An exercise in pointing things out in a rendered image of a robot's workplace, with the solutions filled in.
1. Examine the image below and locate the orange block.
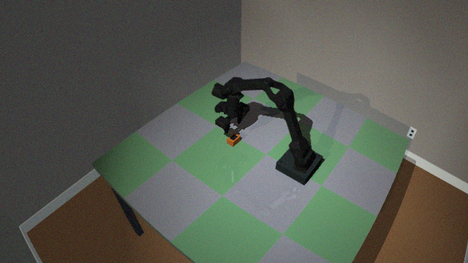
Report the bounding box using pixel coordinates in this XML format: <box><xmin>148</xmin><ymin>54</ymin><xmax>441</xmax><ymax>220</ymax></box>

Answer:
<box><xmin>227</xmin><ymin>133</ymin><xmax>241</xmax><ymax>146</ymax></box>

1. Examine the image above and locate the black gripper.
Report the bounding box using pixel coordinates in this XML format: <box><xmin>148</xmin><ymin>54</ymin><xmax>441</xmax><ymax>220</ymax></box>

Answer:
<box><xmin>215</xmin><ymin>102</ymin><xmax>250</xmax><ymax>134</ymax></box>

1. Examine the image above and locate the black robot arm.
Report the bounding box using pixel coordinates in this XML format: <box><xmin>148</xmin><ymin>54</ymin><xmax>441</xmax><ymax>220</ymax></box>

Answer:
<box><xmin>211</xmin><ymin>77</ymin><xmax>314</xmax><ymax>173</ymax></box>

